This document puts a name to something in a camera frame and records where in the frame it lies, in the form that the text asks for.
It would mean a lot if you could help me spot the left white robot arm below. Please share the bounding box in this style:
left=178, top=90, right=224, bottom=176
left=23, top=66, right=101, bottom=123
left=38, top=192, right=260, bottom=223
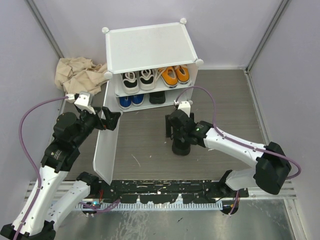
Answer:
left=0, top=107, right=121, bottom=240

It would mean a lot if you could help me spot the right aluminium corner post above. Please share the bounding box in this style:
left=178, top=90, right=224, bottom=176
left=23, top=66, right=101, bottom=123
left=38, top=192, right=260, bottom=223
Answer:
left=244, top=0, right=293, bottom=73

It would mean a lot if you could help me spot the white plastic shoe cabinet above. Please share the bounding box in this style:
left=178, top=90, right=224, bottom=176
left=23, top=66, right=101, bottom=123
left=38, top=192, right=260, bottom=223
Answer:
left=101, top=17, right=204, bottom=116

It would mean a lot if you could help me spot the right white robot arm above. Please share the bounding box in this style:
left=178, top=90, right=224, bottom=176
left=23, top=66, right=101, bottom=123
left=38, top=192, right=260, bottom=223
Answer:
left=165, top=109, right=292, bottom=197

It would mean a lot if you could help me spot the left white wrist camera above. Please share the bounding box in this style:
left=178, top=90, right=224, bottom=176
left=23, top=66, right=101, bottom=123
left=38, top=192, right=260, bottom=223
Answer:
left=73, top=91, right=95, bottom=114

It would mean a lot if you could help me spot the black white sneaker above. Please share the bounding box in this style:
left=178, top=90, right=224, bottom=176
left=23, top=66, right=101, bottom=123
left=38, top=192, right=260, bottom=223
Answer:
left=139, top=69, right=156, bottom=91
left=121, top=71, right=139, bottom=95

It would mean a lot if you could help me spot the white slotted cable duct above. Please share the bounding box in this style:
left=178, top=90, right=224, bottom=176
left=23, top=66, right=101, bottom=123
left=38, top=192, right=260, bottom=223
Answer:
left=74, top=199, right=223, bottom=211

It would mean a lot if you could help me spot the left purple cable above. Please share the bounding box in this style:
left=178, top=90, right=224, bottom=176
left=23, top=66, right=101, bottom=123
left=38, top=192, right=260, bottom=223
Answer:
left=13, top=94, right=76, bottom=240

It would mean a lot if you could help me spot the left aluminium corner post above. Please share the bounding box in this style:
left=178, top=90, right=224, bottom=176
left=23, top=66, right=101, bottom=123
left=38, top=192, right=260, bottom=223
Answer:
left=24, top=0, right=64, bottom=59

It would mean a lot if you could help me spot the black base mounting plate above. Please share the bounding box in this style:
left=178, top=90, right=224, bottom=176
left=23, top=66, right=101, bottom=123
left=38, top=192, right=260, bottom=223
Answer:
left=90, top=180, right=236, bottom=204

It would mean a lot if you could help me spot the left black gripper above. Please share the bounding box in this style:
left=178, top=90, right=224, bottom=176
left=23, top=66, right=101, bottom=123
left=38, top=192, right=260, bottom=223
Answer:
left=74, top=105, right=121, bottom=146

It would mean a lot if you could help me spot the white cabinet door panel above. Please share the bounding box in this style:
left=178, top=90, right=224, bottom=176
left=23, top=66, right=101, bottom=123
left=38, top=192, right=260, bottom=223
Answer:
left=92, top=111, right=123, bottom=186

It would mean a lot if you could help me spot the orange sneaker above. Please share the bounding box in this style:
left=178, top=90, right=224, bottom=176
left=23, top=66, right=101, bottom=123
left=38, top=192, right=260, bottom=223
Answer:
left=174, top=65, right=190, bottom=85
left=157, top=66, right=178, bottom=89

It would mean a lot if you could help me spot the aluminium corner post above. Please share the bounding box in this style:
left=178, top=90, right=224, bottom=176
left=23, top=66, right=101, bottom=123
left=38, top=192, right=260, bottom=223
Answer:
left=244, top=0, right=293, bottom=73
left=24, top=0, right=64, bottom=59

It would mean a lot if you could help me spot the blue sneaker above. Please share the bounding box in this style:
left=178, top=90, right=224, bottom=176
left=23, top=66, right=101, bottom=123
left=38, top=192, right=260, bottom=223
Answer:
left=118, top=96, right=132, bottom=110
left=131, top=94, right=144, bottom=106

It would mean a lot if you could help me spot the black shoe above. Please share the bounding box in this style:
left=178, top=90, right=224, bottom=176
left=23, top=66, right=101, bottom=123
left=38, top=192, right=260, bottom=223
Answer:
left=149, top=91, right=166, bottom=105
left=171, top=138, right=191, bottom=156

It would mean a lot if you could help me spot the beige crumpled cloth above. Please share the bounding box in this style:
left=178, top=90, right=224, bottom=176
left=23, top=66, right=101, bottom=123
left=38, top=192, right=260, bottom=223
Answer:
left=54, top=57, right=107, bottom=95

